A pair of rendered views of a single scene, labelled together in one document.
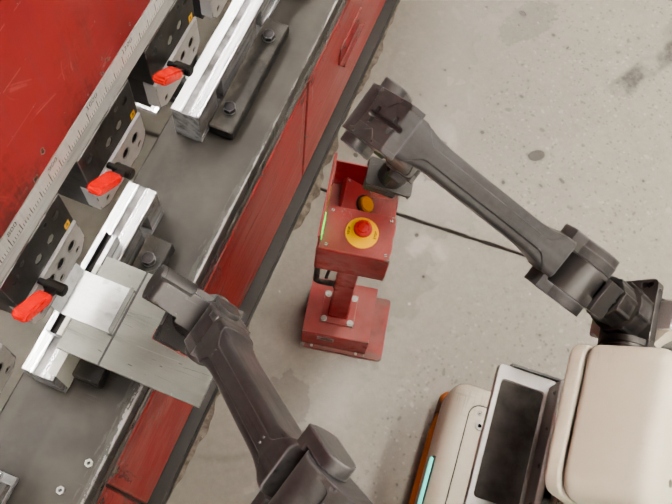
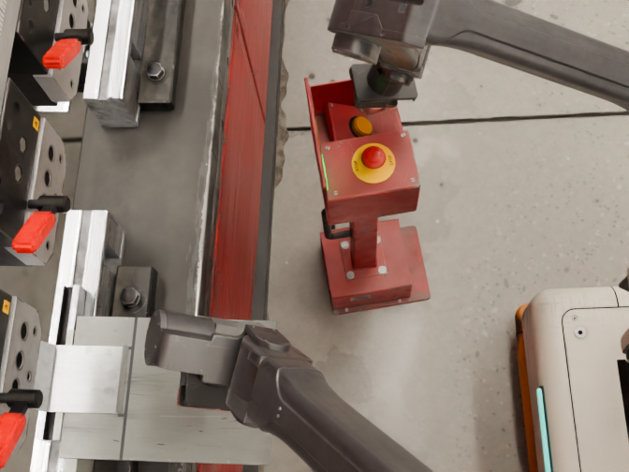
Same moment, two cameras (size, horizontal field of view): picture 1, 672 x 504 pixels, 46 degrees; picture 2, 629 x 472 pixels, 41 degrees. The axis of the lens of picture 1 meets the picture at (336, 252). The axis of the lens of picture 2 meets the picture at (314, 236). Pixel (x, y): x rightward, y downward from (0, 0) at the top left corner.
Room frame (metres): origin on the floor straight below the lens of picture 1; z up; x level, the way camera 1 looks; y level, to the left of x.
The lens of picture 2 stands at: (0.15, 0.08, 2.04)
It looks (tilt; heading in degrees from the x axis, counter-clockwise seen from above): 71 degrees down; 359
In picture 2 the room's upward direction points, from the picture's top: 10 degrees counter-clockwise
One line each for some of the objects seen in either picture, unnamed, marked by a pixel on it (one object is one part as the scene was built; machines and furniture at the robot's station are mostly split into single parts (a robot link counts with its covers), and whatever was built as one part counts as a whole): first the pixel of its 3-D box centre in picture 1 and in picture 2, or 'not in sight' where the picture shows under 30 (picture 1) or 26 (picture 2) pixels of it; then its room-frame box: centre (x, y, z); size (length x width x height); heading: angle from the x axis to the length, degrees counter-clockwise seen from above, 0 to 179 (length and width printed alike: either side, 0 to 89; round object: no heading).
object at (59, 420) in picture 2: (81, 301); (67, 385); (0.38, 0.42, 0.99); 0.14 x 0.01 x 0.03; 168
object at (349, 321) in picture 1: (339, 308); (363, 257); (0.75, -0.04, 0.13); 0.10 x 0.10 x 0.01; 89
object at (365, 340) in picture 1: (347, 317); (375, 263); (0.74, -0.07, 0.06); 0.25 x 0.20 x 0.12; 89
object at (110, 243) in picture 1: (83, 283); (62, 361); (0.41, 0.43, 0.99); 0.20 x 0.03 x 0.03; 168
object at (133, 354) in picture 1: (151, 329); (170, 388); (0.35, 0.29, 1.00); 0.26 x 0.18 x 0.01; 78
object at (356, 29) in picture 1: (352, 37); not in sight; (1.35, 0.06, 0.59); 0.15 x 0.02 x 0.07; 168
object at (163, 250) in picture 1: (125, 309); (126, 369); (0.41, 0.37, 0.89); 0.30 x 0.05 x 0.03; 168
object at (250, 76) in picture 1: (250, 77); (165, 23); (0.96, 0.25, 0.89); 0.30 x 0.05 x 0.03; 168
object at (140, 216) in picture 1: (97, 284); (80, 353); (0.44, 0.42, 0.92); 0.39 x 0.06 x 0.10; 168
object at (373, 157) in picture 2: (362, 230); (373, 160); (0.70, -0.05, 0.79); 0.04 x 0.04 x 0.04
